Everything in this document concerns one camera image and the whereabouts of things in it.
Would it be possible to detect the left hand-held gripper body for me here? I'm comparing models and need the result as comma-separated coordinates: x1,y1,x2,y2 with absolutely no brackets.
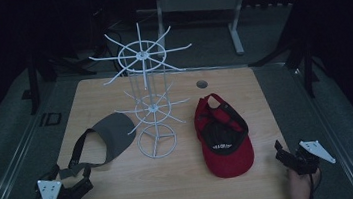
34,175,83,199

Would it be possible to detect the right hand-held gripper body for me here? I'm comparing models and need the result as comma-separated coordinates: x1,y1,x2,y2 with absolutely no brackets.
284,137,339,178

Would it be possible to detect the grey black baseball cap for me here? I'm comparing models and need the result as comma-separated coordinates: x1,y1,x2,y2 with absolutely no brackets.
53,109,141,181

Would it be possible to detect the red baseball cap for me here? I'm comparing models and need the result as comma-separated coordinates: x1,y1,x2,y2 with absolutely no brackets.
191,88,258,182

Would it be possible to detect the white wire hat rack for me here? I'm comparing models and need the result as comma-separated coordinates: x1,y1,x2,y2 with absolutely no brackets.
85,17,205,165

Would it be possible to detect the person's right hand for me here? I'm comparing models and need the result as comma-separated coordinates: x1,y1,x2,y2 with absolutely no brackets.
285,166,325,199

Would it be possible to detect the black metal stand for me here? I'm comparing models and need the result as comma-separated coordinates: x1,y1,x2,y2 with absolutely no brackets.
242,0,333,105
16,43,101,117

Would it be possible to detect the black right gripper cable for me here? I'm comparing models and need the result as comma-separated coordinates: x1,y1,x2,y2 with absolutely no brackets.
307,167,325,199

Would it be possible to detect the aluminium frame rail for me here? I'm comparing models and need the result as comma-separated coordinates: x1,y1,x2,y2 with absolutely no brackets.
284,53,353,199
0,82,71,199

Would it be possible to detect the black rectangular bracket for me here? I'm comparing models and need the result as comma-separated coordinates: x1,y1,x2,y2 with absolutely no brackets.
38,111,64,128

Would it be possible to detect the white metal desk frame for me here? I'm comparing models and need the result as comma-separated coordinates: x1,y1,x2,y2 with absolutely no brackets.
134,0,256,67

